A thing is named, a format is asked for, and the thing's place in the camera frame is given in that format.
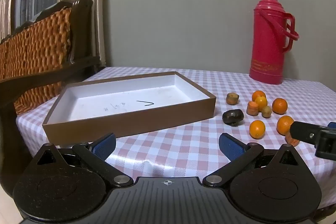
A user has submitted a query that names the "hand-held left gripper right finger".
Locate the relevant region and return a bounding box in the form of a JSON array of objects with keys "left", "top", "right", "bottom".
[{"left": 202, "top": 133, "right": 302, "bottom": 187}]

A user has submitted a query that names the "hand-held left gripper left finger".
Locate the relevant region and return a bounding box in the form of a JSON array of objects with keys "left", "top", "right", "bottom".
[{"left": 34, "top": 133, "right": 134, "bottom": 188}]

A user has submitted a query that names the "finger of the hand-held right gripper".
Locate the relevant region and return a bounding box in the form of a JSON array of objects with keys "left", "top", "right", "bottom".
[{"left": 290, "top": 121, "right": 328, "bottom": 147}]

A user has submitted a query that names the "carrot piece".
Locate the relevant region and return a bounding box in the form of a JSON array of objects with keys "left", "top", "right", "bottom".
[
  {"left": 285, "top": 132, "right": 300, "bottom": 147},
  {"left": 246, "top": 101, "right": 259, "bottom": 116}
]

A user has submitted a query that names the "orange mandarin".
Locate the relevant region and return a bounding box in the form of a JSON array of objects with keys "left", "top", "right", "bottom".
[
  {"left": 249, "top": 120, "right": 266, "bottom": 139},
  {"left": 277, "top": 115, "right": 295, "bottom": 136},
  {"left": 272, "top": 98, "right": 288, "bottom": 115},
  {"left": 252, "top": 90, "right": 266, "bottom": 102}
]

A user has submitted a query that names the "dark brown fruit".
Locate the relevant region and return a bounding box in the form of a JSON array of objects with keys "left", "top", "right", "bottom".
[{"left": 222, "top": 110, "right": 244, "bottom": 127}]

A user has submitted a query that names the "white tray brown rim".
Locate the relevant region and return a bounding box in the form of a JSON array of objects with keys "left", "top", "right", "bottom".
[{"left": 42, "top": 71, "right": 216, "bottom": 146}]

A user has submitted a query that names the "brown fruit stub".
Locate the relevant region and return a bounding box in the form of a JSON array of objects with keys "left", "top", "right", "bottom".
[{"left": 226, "top": 93, "right": 240, "bottom": 105}]

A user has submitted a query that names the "yellow-orange mandarin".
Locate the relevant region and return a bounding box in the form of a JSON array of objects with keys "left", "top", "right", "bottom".
[{"left": 255, "top": 96, "right": 268, "bottom": 111}]

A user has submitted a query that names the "pink checked tablecloth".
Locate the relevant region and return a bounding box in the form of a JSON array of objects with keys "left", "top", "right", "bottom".
[{"left": 16, "top": 67, "right": 336, "bottom": 211}]

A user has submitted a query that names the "red thermos flask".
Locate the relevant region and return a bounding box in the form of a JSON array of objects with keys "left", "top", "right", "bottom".
[{"left": 249, "top": 0, "right": 300, "bottom": 85}]

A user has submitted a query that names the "wooden wicker sofa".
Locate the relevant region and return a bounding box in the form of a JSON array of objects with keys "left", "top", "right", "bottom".
[{"left": 0, "top": 0, "right": 101, "bottom": 195}]

